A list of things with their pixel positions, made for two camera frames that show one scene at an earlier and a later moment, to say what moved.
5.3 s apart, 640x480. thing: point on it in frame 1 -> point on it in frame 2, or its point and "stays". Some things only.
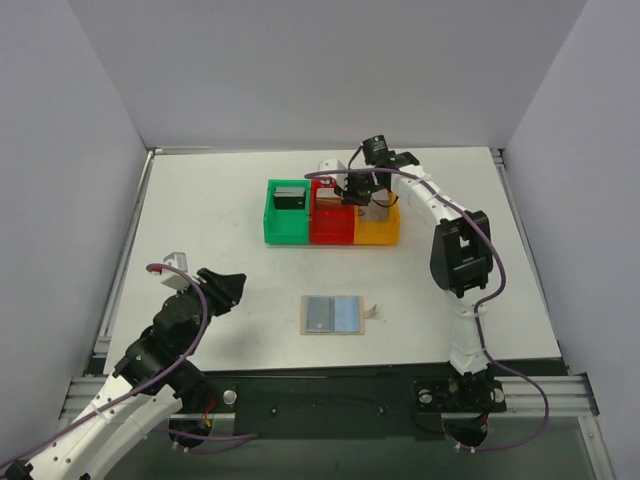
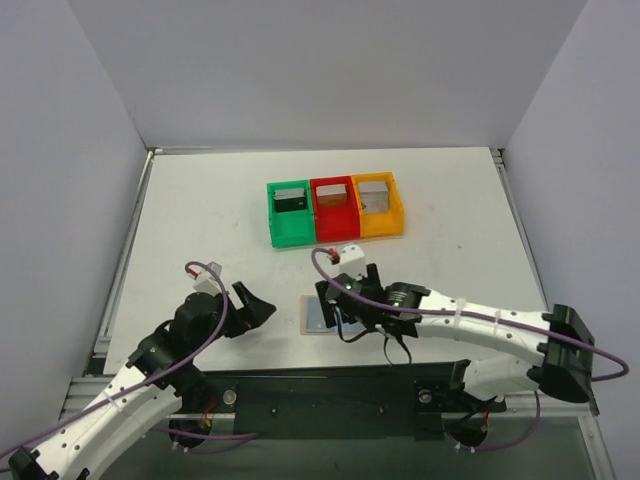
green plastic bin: (286, 226) stays
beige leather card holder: (334, 314) stays
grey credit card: (319, 314) stays
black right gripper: (357, 189) -> (330, 304)
